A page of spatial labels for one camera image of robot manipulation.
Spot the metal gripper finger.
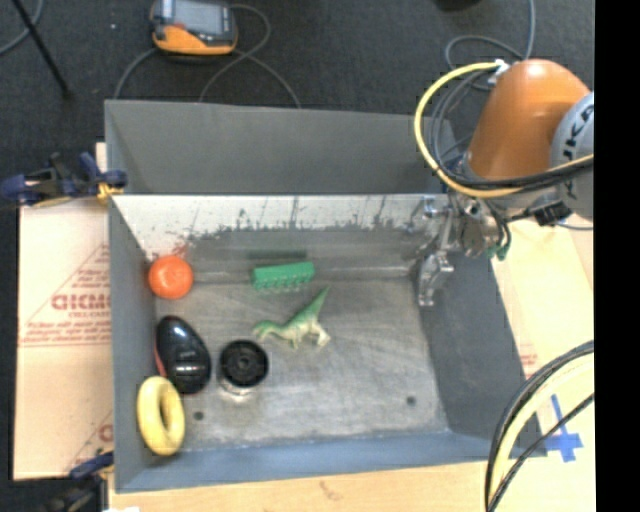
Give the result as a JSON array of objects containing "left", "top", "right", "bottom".
[
  {"left": 421, "top": 196, "right": 450, "bottom": 222},
  {"left": 417, "top": 251, "right": 456, "bottom": 308}
]

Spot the green toy dinosaur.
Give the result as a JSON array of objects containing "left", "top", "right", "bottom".
[{"left": 250, "top": 285, "right": 333, "bottom": 351}]

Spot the green toothed block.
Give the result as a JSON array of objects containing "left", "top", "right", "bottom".
[{"left": 250, "top": 260, "right": 317, "bottom": 293}]

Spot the grey metal bin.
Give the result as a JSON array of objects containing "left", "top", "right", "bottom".
[{"left": 103, "top": 98, "right": 547, "bottom": 494}]

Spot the orange ball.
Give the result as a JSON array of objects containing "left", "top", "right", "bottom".
[{"left": 147, "top": 254, "right": 195, "bottom": 301}]

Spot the black computer mouse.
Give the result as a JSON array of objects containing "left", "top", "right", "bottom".
[{"left": 153, "top": 315, "right": 213, "bottom": 396}]

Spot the black cylinder on white bracket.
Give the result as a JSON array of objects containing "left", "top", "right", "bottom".
[{"left": 532, "top": 198, "right": 574, "bottom": 227}]

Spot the yellow ring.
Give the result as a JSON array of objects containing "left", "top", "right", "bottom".
[{"left": 135, "top": 375, "right": 187, "bottom": 457}]

